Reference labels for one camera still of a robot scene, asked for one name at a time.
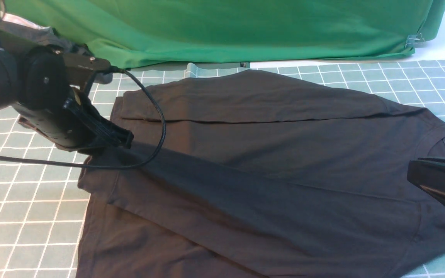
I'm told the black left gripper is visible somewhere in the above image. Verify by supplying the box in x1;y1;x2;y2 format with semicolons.
12;46;134;151

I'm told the dark gray long-sleeve top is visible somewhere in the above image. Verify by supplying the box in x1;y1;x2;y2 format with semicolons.
76;70;445;278

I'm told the crumpled dark gray garment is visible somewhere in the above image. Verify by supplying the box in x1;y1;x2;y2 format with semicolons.
0;21;93;56

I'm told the green checkered table mat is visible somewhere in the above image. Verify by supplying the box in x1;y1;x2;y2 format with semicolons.
0;60;445;278

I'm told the green backdrop cloth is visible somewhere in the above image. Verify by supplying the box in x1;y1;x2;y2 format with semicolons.
5;0;445;68

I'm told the silver binder clip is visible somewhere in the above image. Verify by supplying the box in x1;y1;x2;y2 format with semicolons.
404;33;425;49

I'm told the black left camera cable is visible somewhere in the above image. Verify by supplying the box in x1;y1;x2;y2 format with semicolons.
0;66;167;170

